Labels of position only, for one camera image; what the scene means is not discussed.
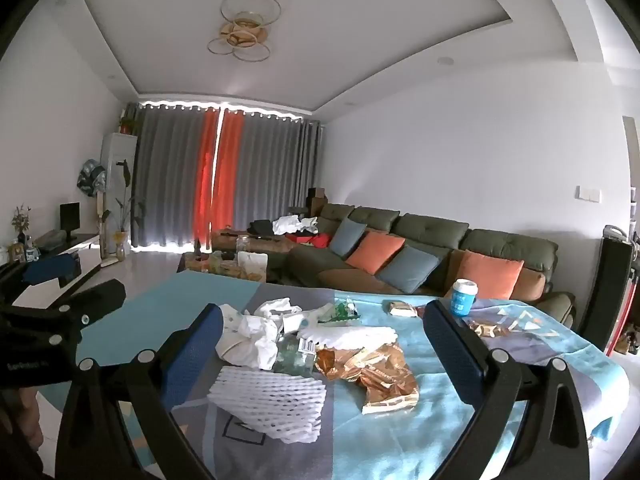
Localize black standing panel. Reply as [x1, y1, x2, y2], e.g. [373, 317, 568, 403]
[600, 225, 640, 356]

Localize white clothes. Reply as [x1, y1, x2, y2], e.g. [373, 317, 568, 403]
[272, 216, 320, 235]

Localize orange cushion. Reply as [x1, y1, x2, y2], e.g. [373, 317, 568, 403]
[452, 250, 525, 301]
[345, 230, 406, 276]

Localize green brown sofa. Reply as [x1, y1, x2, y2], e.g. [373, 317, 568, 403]
[267, 202, 576, 318]

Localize crumpled clear plastic bag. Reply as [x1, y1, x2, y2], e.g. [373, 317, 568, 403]
[272, 332, 321, 377]

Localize gold ring ceiling lamp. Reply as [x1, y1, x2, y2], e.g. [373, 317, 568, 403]
[207, 0, 281, 63]

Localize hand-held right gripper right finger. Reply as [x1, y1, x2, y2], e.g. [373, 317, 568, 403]
[422, 300, 591, 480]

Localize white paper bag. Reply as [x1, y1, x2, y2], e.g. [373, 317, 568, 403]
[237, 251, 270, 282]

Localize large blue cushion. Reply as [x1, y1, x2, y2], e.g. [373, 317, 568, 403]
[376, 245, 441, 295]

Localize small blue cushion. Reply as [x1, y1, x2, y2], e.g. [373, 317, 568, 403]
[329, 218, 368, 259]

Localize white tv cabinet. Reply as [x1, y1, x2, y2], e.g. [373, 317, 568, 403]
[0, 230, 108, 292]

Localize potted plant with red pot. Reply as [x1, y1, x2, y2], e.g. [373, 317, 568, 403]
[118, 105, 141, 136]

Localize small golden candy wrapper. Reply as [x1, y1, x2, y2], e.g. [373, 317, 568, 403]
[467, 321, 509, 339]

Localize white standing air conditioner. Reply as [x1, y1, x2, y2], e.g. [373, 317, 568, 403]
[101, 132, 138, 256]

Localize white blue-dotted paper cup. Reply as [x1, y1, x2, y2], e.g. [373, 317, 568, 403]
[280, 310, 322, 335]
[216, 304, 255, 365]

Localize black monitor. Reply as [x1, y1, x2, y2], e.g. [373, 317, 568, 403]
[60, 202, 81, 241]

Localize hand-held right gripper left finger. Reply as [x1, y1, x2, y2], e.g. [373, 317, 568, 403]
[56, 304, 224, 480]

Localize golden brown wrapper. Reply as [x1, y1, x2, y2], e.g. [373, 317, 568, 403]
[314, 342, 420, 416]

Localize dried flowers in vase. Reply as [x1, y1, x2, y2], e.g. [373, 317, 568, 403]
[11, 205, 32, 247]

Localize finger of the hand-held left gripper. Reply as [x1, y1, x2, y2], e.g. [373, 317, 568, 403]
[47, 279, 127, 333]
[0, 254, 82, 306]

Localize blue patterned hanging bag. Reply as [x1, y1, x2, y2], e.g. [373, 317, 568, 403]
[77, 159, 108, 197]

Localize wooden log table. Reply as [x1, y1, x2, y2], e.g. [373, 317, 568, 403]
[210, 229, 297, 256]

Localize grey orange curtain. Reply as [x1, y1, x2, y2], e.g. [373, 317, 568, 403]
[212, 107, 325, 233]
[131, 102, 221, 252]

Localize green snack packet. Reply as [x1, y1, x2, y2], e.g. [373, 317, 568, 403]
[320, 299, 362, 324]

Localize cluttered low coffee table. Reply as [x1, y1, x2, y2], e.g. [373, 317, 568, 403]
[181, 252, 271, 287]

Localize tall leafy houseplant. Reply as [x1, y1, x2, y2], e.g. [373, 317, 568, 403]
[111, 159, 146, 246]

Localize large white foam fruit net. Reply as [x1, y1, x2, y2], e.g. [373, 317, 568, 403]
[207, 365, 328, 445]

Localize blue cup with white lid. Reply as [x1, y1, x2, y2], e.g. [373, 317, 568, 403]
[452, 279, 480, 317]

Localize crumpled white tissue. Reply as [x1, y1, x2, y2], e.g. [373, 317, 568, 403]
[242, 297, 307, 372]

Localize red clothes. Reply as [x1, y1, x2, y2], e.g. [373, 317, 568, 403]
[287, 232, 332, 249]

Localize flat white foam fruit net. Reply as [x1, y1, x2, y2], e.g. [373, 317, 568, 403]
[297, 325, 396, 352]

